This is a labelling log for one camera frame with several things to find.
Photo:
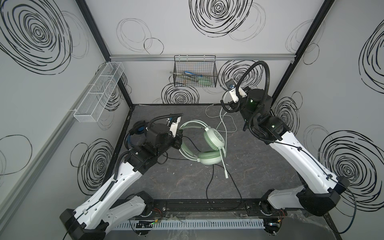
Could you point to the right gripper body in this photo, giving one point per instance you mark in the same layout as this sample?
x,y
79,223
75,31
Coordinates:
x,y
240,100

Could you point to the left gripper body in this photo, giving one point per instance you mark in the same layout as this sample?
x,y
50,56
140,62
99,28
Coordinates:
x,y
176,141

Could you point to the mint green headphones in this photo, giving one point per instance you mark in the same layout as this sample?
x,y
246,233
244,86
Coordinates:
x,y
213,139

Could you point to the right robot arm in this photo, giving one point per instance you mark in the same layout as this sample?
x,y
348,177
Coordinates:
x,y
321,189

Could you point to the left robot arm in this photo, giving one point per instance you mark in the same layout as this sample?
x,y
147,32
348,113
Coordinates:
x,y
99,215

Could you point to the black and blue headphones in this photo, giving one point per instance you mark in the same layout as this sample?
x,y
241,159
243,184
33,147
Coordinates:
x,y
139,128

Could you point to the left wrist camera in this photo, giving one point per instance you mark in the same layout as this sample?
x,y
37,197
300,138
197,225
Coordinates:
x,y
173,123

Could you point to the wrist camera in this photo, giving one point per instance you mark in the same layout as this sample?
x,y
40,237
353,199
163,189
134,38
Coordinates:
x,y
231,85
173,123

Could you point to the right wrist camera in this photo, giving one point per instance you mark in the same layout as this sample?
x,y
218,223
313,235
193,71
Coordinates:
x,y
231,85

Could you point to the black wire basket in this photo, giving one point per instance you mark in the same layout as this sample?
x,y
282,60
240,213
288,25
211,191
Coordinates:
x,y
207,69

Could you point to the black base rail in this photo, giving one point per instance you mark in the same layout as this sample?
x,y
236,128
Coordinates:
x,y
162,209

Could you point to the clear wall shelf bin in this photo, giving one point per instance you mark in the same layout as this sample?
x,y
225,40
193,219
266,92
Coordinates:
x,y
103,84

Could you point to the white slotted cable duct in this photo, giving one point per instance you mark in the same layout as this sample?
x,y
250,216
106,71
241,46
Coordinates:
x,y
213,224

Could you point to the right corner frame post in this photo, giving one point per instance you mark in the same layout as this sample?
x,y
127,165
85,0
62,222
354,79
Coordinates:
x,y
313,29

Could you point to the black corner frame post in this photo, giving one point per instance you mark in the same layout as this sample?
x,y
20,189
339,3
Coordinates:
x,y
87,15

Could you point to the side wall aluminium rail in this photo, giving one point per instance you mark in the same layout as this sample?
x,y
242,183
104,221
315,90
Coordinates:
x,y
33,171

